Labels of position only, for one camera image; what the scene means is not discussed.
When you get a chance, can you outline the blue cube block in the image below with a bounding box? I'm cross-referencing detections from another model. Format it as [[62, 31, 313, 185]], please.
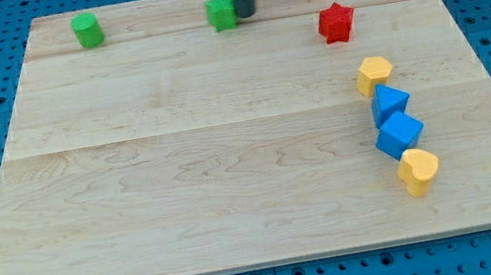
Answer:
[[376, 111, 425, 160]]

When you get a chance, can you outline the red star block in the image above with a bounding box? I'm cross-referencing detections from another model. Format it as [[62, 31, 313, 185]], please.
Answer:
[[318, 2, 354, 44]]

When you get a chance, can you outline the blue triangle block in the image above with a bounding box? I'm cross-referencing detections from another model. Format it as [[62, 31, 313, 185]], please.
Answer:
[[371, 84, 410, 128]]

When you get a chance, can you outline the yellow hexagon block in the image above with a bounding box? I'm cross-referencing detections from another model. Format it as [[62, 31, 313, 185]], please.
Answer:
[[356, 56, 393, 98]]

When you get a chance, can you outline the green cylinder block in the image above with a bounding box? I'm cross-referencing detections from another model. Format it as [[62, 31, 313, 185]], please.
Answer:
[[70, 12, 105, 49]]

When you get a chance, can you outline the green star block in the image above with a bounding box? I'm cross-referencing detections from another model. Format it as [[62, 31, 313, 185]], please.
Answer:
[[205, 0, 238, 32]]

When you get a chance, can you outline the wooden board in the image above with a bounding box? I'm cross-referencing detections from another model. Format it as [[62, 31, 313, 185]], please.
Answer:
[[0, 0, 491, 275]]

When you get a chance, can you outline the yellow heart block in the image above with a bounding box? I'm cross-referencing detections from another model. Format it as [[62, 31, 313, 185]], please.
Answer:
[[396, 148, 440, 198]]

